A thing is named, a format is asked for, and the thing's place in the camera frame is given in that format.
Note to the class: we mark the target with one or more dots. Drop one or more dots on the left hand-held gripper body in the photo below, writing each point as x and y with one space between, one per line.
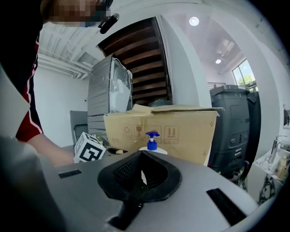
89 150

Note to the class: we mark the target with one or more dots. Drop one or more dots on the grey chair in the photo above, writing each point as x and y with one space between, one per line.
78 127

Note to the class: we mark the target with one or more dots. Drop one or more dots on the ceiling air vent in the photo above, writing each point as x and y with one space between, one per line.
225 47

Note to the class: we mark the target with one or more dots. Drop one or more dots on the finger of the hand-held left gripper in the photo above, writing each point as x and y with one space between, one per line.
111 150

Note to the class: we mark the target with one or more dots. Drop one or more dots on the person's black red-sleeved shirt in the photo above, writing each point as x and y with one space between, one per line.
20 68

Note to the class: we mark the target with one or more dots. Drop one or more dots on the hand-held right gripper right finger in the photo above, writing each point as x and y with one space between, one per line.
192 194

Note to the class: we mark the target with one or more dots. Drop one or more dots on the white blue-pump soap bottle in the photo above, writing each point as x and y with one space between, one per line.
152 143

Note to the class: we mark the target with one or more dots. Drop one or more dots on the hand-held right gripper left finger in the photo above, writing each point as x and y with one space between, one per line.
90 188

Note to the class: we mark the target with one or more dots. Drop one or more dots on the round ceiling light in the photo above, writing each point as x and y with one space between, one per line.
218 61
194 21

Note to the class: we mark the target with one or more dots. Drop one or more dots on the large open cardboard box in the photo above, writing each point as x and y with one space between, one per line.
185 136

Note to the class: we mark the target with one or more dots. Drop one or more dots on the large black appliance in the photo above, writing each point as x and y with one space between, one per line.
233 127

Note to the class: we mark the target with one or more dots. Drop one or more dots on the chrome vanity faucet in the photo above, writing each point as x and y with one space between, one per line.
275 147

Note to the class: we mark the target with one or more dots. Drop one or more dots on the dark wooden staircase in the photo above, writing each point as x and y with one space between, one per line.
142 63

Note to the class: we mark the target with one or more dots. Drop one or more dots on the person's left forearm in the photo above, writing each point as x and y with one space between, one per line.
54 151

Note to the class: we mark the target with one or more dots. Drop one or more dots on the person's head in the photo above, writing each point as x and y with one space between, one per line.
72 11

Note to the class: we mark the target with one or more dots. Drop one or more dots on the beige toiletry item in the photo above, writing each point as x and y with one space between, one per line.
284 166

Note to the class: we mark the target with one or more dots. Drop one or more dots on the window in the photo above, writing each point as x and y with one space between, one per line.
244 75

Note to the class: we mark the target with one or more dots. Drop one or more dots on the black head-mounted camera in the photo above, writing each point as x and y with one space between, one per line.
109 23

